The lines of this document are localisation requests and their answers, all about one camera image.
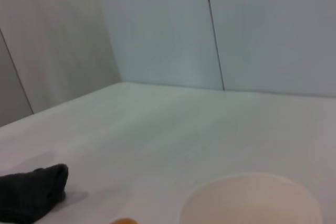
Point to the translucent plastic cup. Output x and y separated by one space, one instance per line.
249 200

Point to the dark rag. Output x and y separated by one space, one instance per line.
31 195

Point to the orange liquid stain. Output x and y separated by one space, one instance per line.
123 221

